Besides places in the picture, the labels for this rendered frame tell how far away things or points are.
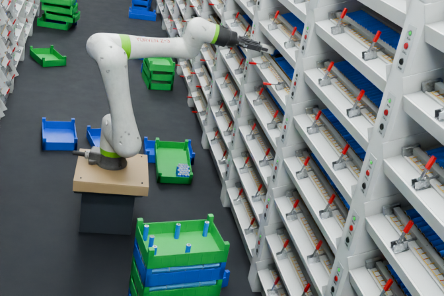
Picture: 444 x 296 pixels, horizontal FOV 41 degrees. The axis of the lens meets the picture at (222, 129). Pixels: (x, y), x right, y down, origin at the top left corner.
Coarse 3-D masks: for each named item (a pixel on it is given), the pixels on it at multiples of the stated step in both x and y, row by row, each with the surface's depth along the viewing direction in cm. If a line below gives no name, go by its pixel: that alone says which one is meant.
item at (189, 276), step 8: (136, 240) 220; (136, 248) 219; (136, 256) 219; (224, 264) 216; (144, 272) 208; (168, 272) 209; (176, 272) 210; (184, 272) 211; (192, 272) 213; (200, 272) 214; (208, 272) 215; (216, 272) 217; (224, 272) 218; (144, 280) 208; (152, 280) 208; (160, 280) 209; (168, 280) 211; (176, 280) 212; (184, 280) 213; (192, 280) 214; (200, 280) 216; (208, 280) 217
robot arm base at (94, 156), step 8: (80, 152) 281; (88, 152) 280; (96, 152) 279; (96, 160) 279; (104, 160) 277; (112, 160) 277; (120, 160) 279; (104, 168) 277; (112, 168) 277; (120, 168) 279
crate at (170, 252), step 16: (144, 224) 220; (160, 224) 223; (192, 224) 228; (160, 240) 221; (176, 240) 222; (192, 240) 224; (208, 240) 226; (144, 256) 208; (160, 256) 204; (176, 256) 207; (192, 256) 209; (208, 256) 212; (224, 256) 214
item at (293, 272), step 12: (264, 228) 250; (276, 228) 251; (276, 240) 248; (288, 240) 235; (276, 252) 238; (288, 252) 238; (276, 264) 239; (288, 264) 234; (300, 264) 229; (288, 276) 228; (300, 276) 227; (288, 288) 223; (300, 288) 221; (312, 288) 217
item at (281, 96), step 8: (256, 56) 291; (272, 56) 288; (256, 64) 283; (264, 72) 273; (264, 80) 271; (272, 80) 263; (272, 88) 257; (280, 96) 247; (288, 96) 236; (280, 104) 248
